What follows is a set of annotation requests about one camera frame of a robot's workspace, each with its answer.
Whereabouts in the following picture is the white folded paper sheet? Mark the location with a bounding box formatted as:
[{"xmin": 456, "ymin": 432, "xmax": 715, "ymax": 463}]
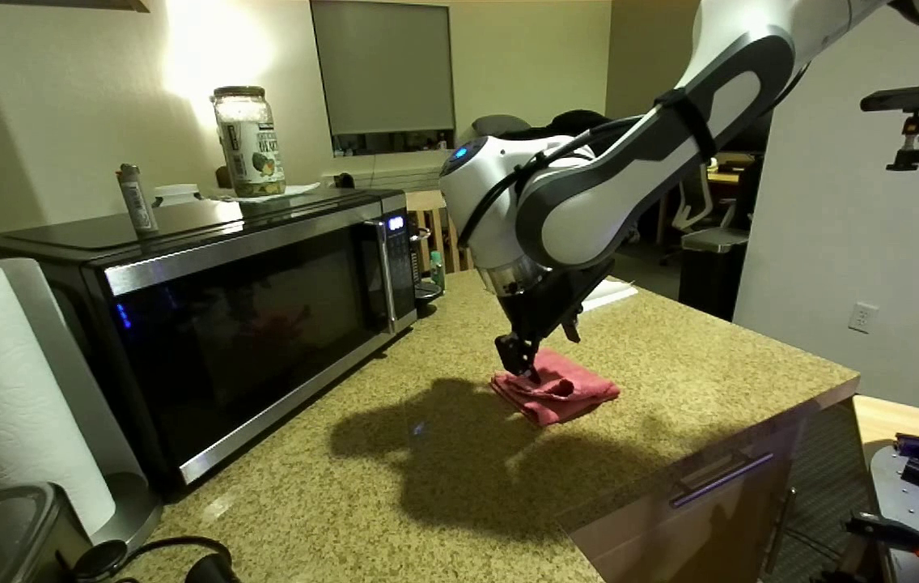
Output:
[{"xmin": 577, "ymin": 274, "xmax": 643, "ymax": 316}]

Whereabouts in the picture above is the grey bag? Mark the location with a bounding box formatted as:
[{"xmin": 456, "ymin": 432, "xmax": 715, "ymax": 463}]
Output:
[{"xmin": 468, "ymin": 109, "xmax": 535, "ymax": 138}]

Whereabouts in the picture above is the white paper towel roll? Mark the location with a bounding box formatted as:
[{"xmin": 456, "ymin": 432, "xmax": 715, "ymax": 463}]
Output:
[{"xmin": 0, "ymin": 260, "xmax": 121, "ymax": 540}]

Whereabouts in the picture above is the grey wall screen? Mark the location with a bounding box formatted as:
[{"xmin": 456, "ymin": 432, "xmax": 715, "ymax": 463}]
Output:
[{"xmin": 307, "ymin": 0, "xmax": 460, "ymax": 158}]

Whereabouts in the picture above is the small clear plastic bottle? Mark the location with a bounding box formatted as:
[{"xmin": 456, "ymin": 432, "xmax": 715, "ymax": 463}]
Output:
[{"xmin": 423, "ymin": 251, "xmax": 449, "ymax": 300}]

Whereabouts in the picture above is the grey office chair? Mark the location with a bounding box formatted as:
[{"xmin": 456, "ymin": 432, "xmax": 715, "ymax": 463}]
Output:
[{"xmin": 652, "ymin": 149, "xmax": 755, "ymax": 235}]

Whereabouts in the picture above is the black cable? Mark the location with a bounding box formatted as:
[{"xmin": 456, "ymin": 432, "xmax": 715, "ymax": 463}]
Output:
[{"xmin": 55, "ymin": 534, "xmax": 242, "ymax": 583}]

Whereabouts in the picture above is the white wall outlet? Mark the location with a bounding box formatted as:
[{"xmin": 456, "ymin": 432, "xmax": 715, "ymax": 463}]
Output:
[{"xmin": 843, "ymin": 297, "xmax": 880, "ymax": 336}]

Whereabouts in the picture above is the glass jar with lid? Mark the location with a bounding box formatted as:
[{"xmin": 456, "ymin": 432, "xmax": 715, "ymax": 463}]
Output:
[{"xmin": 206, "ymin": 83, "xmax": 286, "ymax": 200}]

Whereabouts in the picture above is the wooden slat chair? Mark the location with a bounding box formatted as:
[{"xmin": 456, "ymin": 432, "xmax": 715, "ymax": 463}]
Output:
[{"xmin": 404, "ymin": 188, "xmax": 473, "ymax": 274}]

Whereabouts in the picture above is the black camera on mount arm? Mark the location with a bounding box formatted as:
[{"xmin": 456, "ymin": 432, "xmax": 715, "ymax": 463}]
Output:
[{"xmin": 857, "ymin": 79, "xmax": 919, "ymax": 174}]

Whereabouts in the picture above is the small white object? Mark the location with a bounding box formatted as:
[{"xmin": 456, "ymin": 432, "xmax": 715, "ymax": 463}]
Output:
[{"xmin": 149, "ymin": 181, "xmax": 204, "ymax": 210}]

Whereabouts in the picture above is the pink cloth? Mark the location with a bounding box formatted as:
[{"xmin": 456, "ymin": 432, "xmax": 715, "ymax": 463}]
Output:
[{"xmin": 488, "ymin": 348, "xmax": 623, "ymax": 429}]

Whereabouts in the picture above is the dark picture frame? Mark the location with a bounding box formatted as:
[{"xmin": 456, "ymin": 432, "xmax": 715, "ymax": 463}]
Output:
[{"xmin": 0, "ymin": 0, "xmax": 152, "ymax": 16}]

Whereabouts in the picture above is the black tool with orange handle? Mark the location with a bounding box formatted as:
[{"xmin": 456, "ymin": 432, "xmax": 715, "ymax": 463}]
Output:
[{"xmin": 843, "ymin": 510, "xmax": 919, "ymax": 573}]

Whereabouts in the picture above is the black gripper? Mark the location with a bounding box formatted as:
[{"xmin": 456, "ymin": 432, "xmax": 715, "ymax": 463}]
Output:
[{"xmin": 490, "ymin": 262, "xmax": 601, "ymax": 383}]

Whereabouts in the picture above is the small grey shaker bottle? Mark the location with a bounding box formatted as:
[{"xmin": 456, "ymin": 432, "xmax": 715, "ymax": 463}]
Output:
[{"xmin": 112, "ymin": 162, "xmax": 161, "ymax": 240}]

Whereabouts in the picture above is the brown counter cabinet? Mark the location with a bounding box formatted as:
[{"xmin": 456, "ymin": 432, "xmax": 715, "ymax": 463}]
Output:
[{"xmin": 559, "ymin": 391, "xmax": 860, "ymax": 583}]

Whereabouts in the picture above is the black steel microwave oven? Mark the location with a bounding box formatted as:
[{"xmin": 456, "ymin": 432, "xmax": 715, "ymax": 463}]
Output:
[{"xmin": 0, "ymin": 188, "xmax": 421, "ymax": 497}]

